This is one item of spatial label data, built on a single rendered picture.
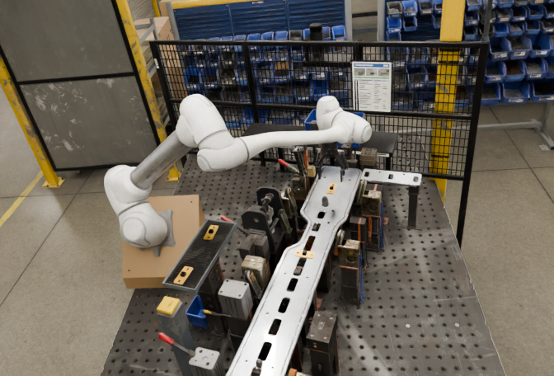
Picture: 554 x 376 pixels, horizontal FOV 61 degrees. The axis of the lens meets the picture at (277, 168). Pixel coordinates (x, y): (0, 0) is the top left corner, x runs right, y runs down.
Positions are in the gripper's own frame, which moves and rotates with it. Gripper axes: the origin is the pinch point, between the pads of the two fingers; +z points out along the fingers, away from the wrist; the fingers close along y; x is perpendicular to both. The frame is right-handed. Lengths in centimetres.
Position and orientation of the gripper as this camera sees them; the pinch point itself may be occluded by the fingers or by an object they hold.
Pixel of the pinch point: (330, 176)
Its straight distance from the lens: 230.8
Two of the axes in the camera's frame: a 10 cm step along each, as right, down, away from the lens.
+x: 3.3, -5.5, 7.7
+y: 9.4, 1.0, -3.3
